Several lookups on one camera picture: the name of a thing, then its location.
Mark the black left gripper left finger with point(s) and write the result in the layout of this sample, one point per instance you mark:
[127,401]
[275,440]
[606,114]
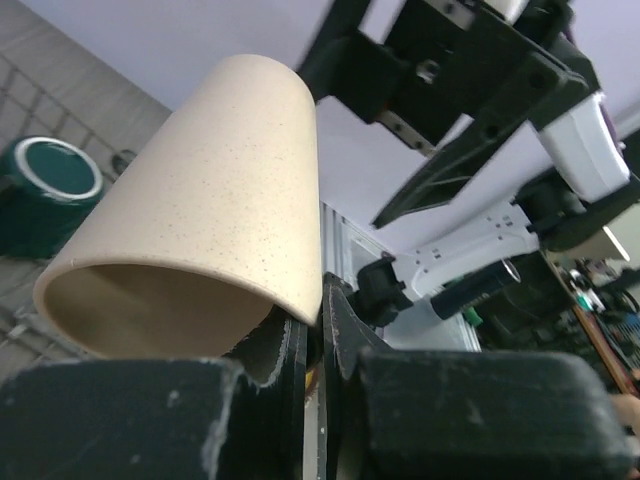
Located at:
[236,417]

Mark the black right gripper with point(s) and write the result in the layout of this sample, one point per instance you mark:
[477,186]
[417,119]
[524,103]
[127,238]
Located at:
[501,64]

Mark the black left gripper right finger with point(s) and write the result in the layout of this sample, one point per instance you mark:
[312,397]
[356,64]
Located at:
[395,414]

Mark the beige paper cup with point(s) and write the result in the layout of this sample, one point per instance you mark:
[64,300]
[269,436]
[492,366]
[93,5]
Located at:
[214,224]

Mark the dark green mug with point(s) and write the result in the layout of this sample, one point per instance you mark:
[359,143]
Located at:
[48,188]

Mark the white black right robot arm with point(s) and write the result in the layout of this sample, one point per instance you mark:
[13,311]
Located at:
[469,264]

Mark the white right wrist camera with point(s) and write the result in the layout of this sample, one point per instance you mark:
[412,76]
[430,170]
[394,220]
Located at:
[584,152]

